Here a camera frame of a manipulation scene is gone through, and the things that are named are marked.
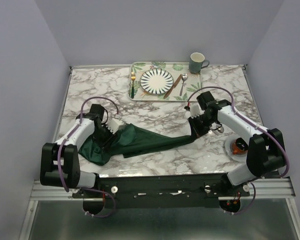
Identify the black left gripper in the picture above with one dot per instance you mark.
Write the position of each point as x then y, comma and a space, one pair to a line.
106, 144

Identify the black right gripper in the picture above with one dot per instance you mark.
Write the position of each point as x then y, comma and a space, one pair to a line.
196, 132

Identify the dark green cloth napkin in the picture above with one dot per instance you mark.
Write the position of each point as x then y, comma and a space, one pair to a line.
132, 141

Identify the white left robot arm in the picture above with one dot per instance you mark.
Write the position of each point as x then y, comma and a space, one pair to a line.
60, 165

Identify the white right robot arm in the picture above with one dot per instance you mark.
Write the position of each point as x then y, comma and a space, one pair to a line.
265, 150

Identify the silver spoon on table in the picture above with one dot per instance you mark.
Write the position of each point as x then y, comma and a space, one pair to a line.
218, 130

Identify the white saucer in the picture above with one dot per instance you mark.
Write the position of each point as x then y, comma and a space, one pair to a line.
239, 157

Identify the silver spoon on tray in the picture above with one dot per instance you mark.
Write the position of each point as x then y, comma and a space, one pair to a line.
184, 77

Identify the striped white round plate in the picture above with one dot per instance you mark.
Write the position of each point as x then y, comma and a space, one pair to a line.
156, 81

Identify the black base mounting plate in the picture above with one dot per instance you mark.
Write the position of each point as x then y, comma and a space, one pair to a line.
155, 192

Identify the green ceramic mug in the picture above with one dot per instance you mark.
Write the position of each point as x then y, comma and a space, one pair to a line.
197, 62

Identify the leaf-patterned serving tray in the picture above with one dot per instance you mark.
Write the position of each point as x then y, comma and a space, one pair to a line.
193, 83

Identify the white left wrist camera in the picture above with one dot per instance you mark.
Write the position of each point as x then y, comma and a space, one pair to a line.
114, 125

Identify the gold fork green handle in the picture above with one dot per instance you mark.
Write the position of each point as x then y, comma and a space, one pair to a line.
133, 78

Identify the aluminium frame rail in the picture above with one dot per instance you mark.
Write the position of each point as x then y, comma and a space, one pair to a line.
281, 188

